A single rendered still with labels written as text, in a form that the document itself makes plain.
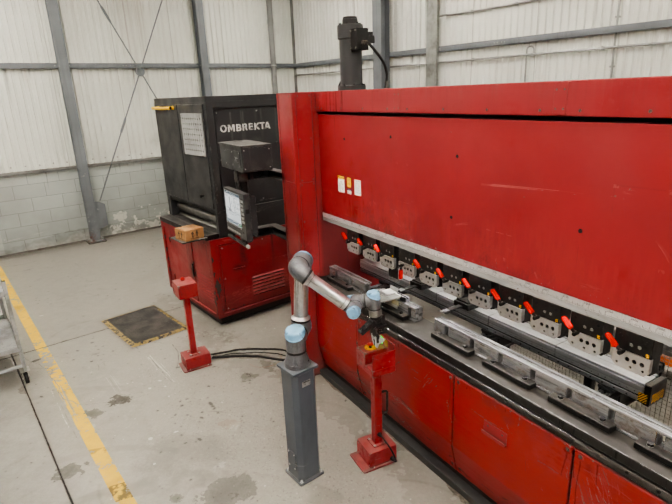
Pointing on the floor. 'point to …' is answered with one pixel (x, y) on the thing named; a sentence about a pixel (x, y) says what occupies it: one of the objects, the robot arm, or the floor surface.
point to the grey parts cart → (10, 342)
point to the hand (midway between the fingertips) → (375, 346)
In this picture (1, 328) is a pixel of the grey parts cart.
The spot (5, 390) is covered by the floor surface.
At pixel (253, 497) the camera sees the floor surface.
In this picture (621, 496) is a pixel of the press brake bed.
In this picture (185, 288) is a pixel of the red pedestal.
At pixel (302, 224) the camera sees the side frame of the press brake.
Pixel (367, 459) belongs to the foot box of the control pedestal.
